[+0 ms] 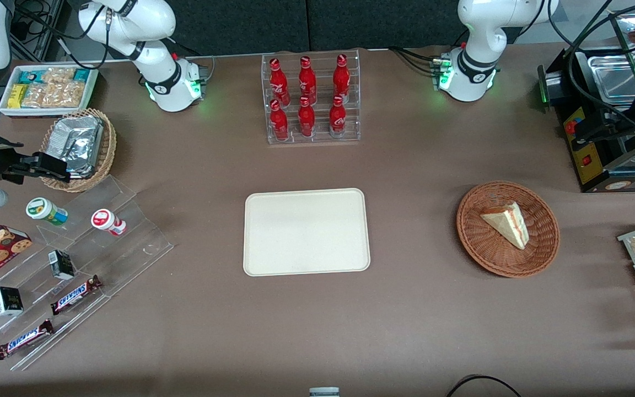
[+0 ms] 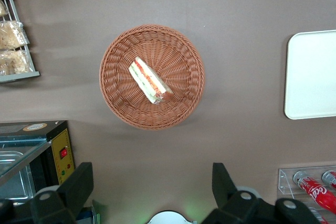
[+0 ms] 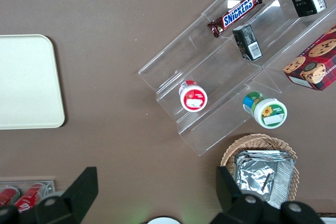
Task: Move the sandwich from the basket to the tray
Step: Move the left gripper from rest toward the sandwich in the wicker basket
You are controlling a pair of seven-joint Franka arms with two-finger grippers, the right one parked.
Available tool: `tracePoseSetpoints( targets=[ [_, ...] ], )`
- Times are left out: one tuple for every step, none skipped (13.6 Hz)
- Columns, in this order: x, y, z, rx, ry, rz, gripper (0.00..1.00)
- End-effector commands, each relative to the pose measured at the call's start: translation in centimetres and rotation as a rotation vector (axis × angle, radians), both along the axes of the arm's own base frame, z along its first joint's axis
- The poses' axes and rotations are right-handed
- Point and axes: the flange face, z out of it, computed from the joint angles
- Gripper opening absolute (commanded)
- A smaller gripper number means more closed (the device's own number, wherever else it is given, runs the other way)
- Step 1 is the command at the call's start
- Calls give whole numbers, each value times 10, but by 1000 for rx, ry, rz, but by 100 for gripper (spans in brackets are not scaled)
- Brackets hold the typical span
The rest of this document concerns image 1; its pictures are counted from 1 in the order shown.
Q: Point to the triangular sandwich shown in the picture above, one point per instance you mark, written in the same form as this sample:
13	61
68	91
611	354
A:
507	223

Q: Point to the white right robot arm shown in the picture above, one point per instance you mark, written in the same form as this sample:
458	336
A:
157	71

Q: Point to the white snack tray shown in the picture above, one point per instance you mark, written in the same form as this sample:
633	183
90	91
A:
4	107

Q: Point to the stainless steel tray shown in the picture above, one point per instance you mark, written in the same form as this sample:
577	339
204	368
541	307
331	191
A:
615	77

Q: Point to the light wicker basket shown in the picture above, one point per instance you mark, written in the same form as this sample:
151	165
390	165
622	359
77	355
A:
107	149

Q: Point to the brown wicker basket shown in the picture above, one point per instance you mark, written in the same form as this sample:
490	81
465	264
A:
483	248

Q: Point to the cream plastic tray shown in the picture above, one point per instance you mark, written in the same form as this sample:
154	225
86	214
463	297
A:
306	231

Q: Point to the green lidded cup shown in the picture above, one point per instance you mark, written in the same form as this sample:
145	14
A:
42	209

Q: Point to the yellow snack packet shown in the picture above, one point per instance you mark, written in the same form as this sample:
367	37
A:
17	96

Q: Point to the red lidded cup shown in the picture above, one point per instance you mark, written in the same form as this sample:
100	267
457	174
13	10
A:
102	219

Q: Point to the clear bag beige snacks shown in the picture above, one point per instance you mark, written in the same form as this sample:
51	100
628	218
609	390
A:
58	74
39	95
69	95

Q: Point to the teal snack packet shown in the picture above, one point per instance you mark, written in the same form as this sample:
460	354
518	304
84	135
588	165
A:
30	76
81	75

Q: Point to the small black carton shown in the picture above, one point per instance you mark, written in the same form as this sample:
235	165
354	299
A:
62	266
7	301

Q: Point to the clear acrylic stepped stand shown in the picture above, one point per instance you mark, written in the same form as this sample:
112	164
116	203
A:
141	242
31	309

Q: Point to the Snickers bar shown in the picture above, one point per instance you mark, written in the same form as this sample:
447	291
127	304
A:
75	295
24	339

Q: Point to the red cola bottle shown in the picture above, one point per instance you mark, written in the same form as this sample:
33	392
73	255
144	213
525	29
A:
306	121
279	82
307	80
279	124
342	77
338	118

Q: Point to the dark grey partition panel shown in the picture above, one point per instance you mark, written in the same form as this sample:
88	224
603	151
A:
383	22
240	22

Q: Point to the clear acrylic bottle rack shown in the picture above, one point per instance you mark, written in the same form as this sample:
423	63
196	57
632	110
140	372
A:
320	140

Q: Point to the small grey device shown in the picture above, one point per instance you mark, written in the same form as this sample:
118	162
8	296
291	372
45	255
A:
324	392

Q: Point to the metal frame strut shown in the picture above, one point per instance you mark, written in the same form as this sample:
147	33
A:
47	33

